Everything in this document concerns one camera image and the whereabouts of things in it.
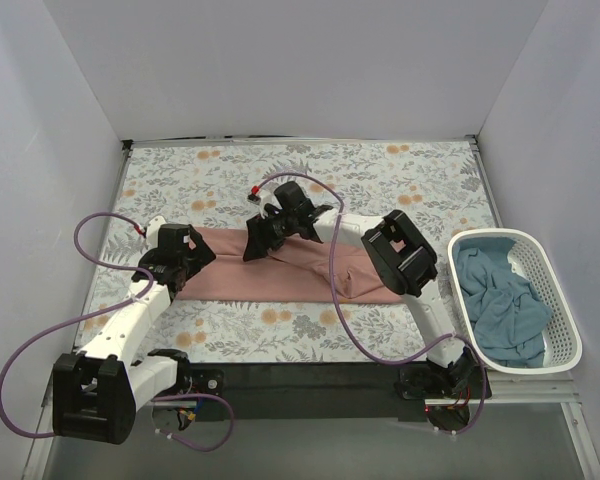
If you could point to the white plastic laundry basket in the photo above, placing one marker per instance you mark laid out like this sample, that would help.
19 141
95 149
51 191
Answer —
563 345

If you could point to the floral patterned table mat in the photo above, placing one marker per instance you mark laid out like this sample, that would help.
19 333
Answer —
438 185

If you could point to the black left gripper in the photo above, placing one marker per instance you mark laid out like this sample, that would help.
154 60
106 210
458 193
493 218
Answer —
196 253

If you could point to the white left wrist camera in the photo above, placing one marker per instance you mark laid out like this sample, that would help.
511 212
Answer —
151 231

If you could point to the pink t shirt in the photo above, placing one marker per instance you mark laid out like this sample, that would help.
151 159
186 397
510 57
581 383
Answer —
297 272

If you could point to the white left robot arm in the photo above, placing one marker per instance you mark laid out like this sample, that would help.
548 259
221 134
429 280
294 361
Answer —
98 390

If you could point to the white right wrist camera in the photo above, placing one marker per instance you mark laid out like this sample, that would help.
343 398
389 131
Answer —
264 201

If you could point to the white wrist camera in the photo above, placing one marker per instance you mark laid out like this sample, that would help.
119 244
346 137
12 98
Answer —
151 231
264 201

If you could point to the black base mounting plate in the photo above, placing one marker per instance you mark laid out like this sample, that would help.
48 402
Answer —
317 391

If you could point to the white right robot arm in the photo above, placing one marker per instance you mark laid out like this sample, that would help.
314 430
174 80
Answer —
400 255

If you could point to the blue t shirt in basket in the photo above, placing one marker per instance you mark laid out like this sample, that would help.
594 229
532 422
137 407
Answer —
506 314

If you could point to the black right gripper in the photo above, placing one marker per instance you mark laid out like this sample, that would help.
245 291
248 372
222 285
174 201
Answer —
262 235

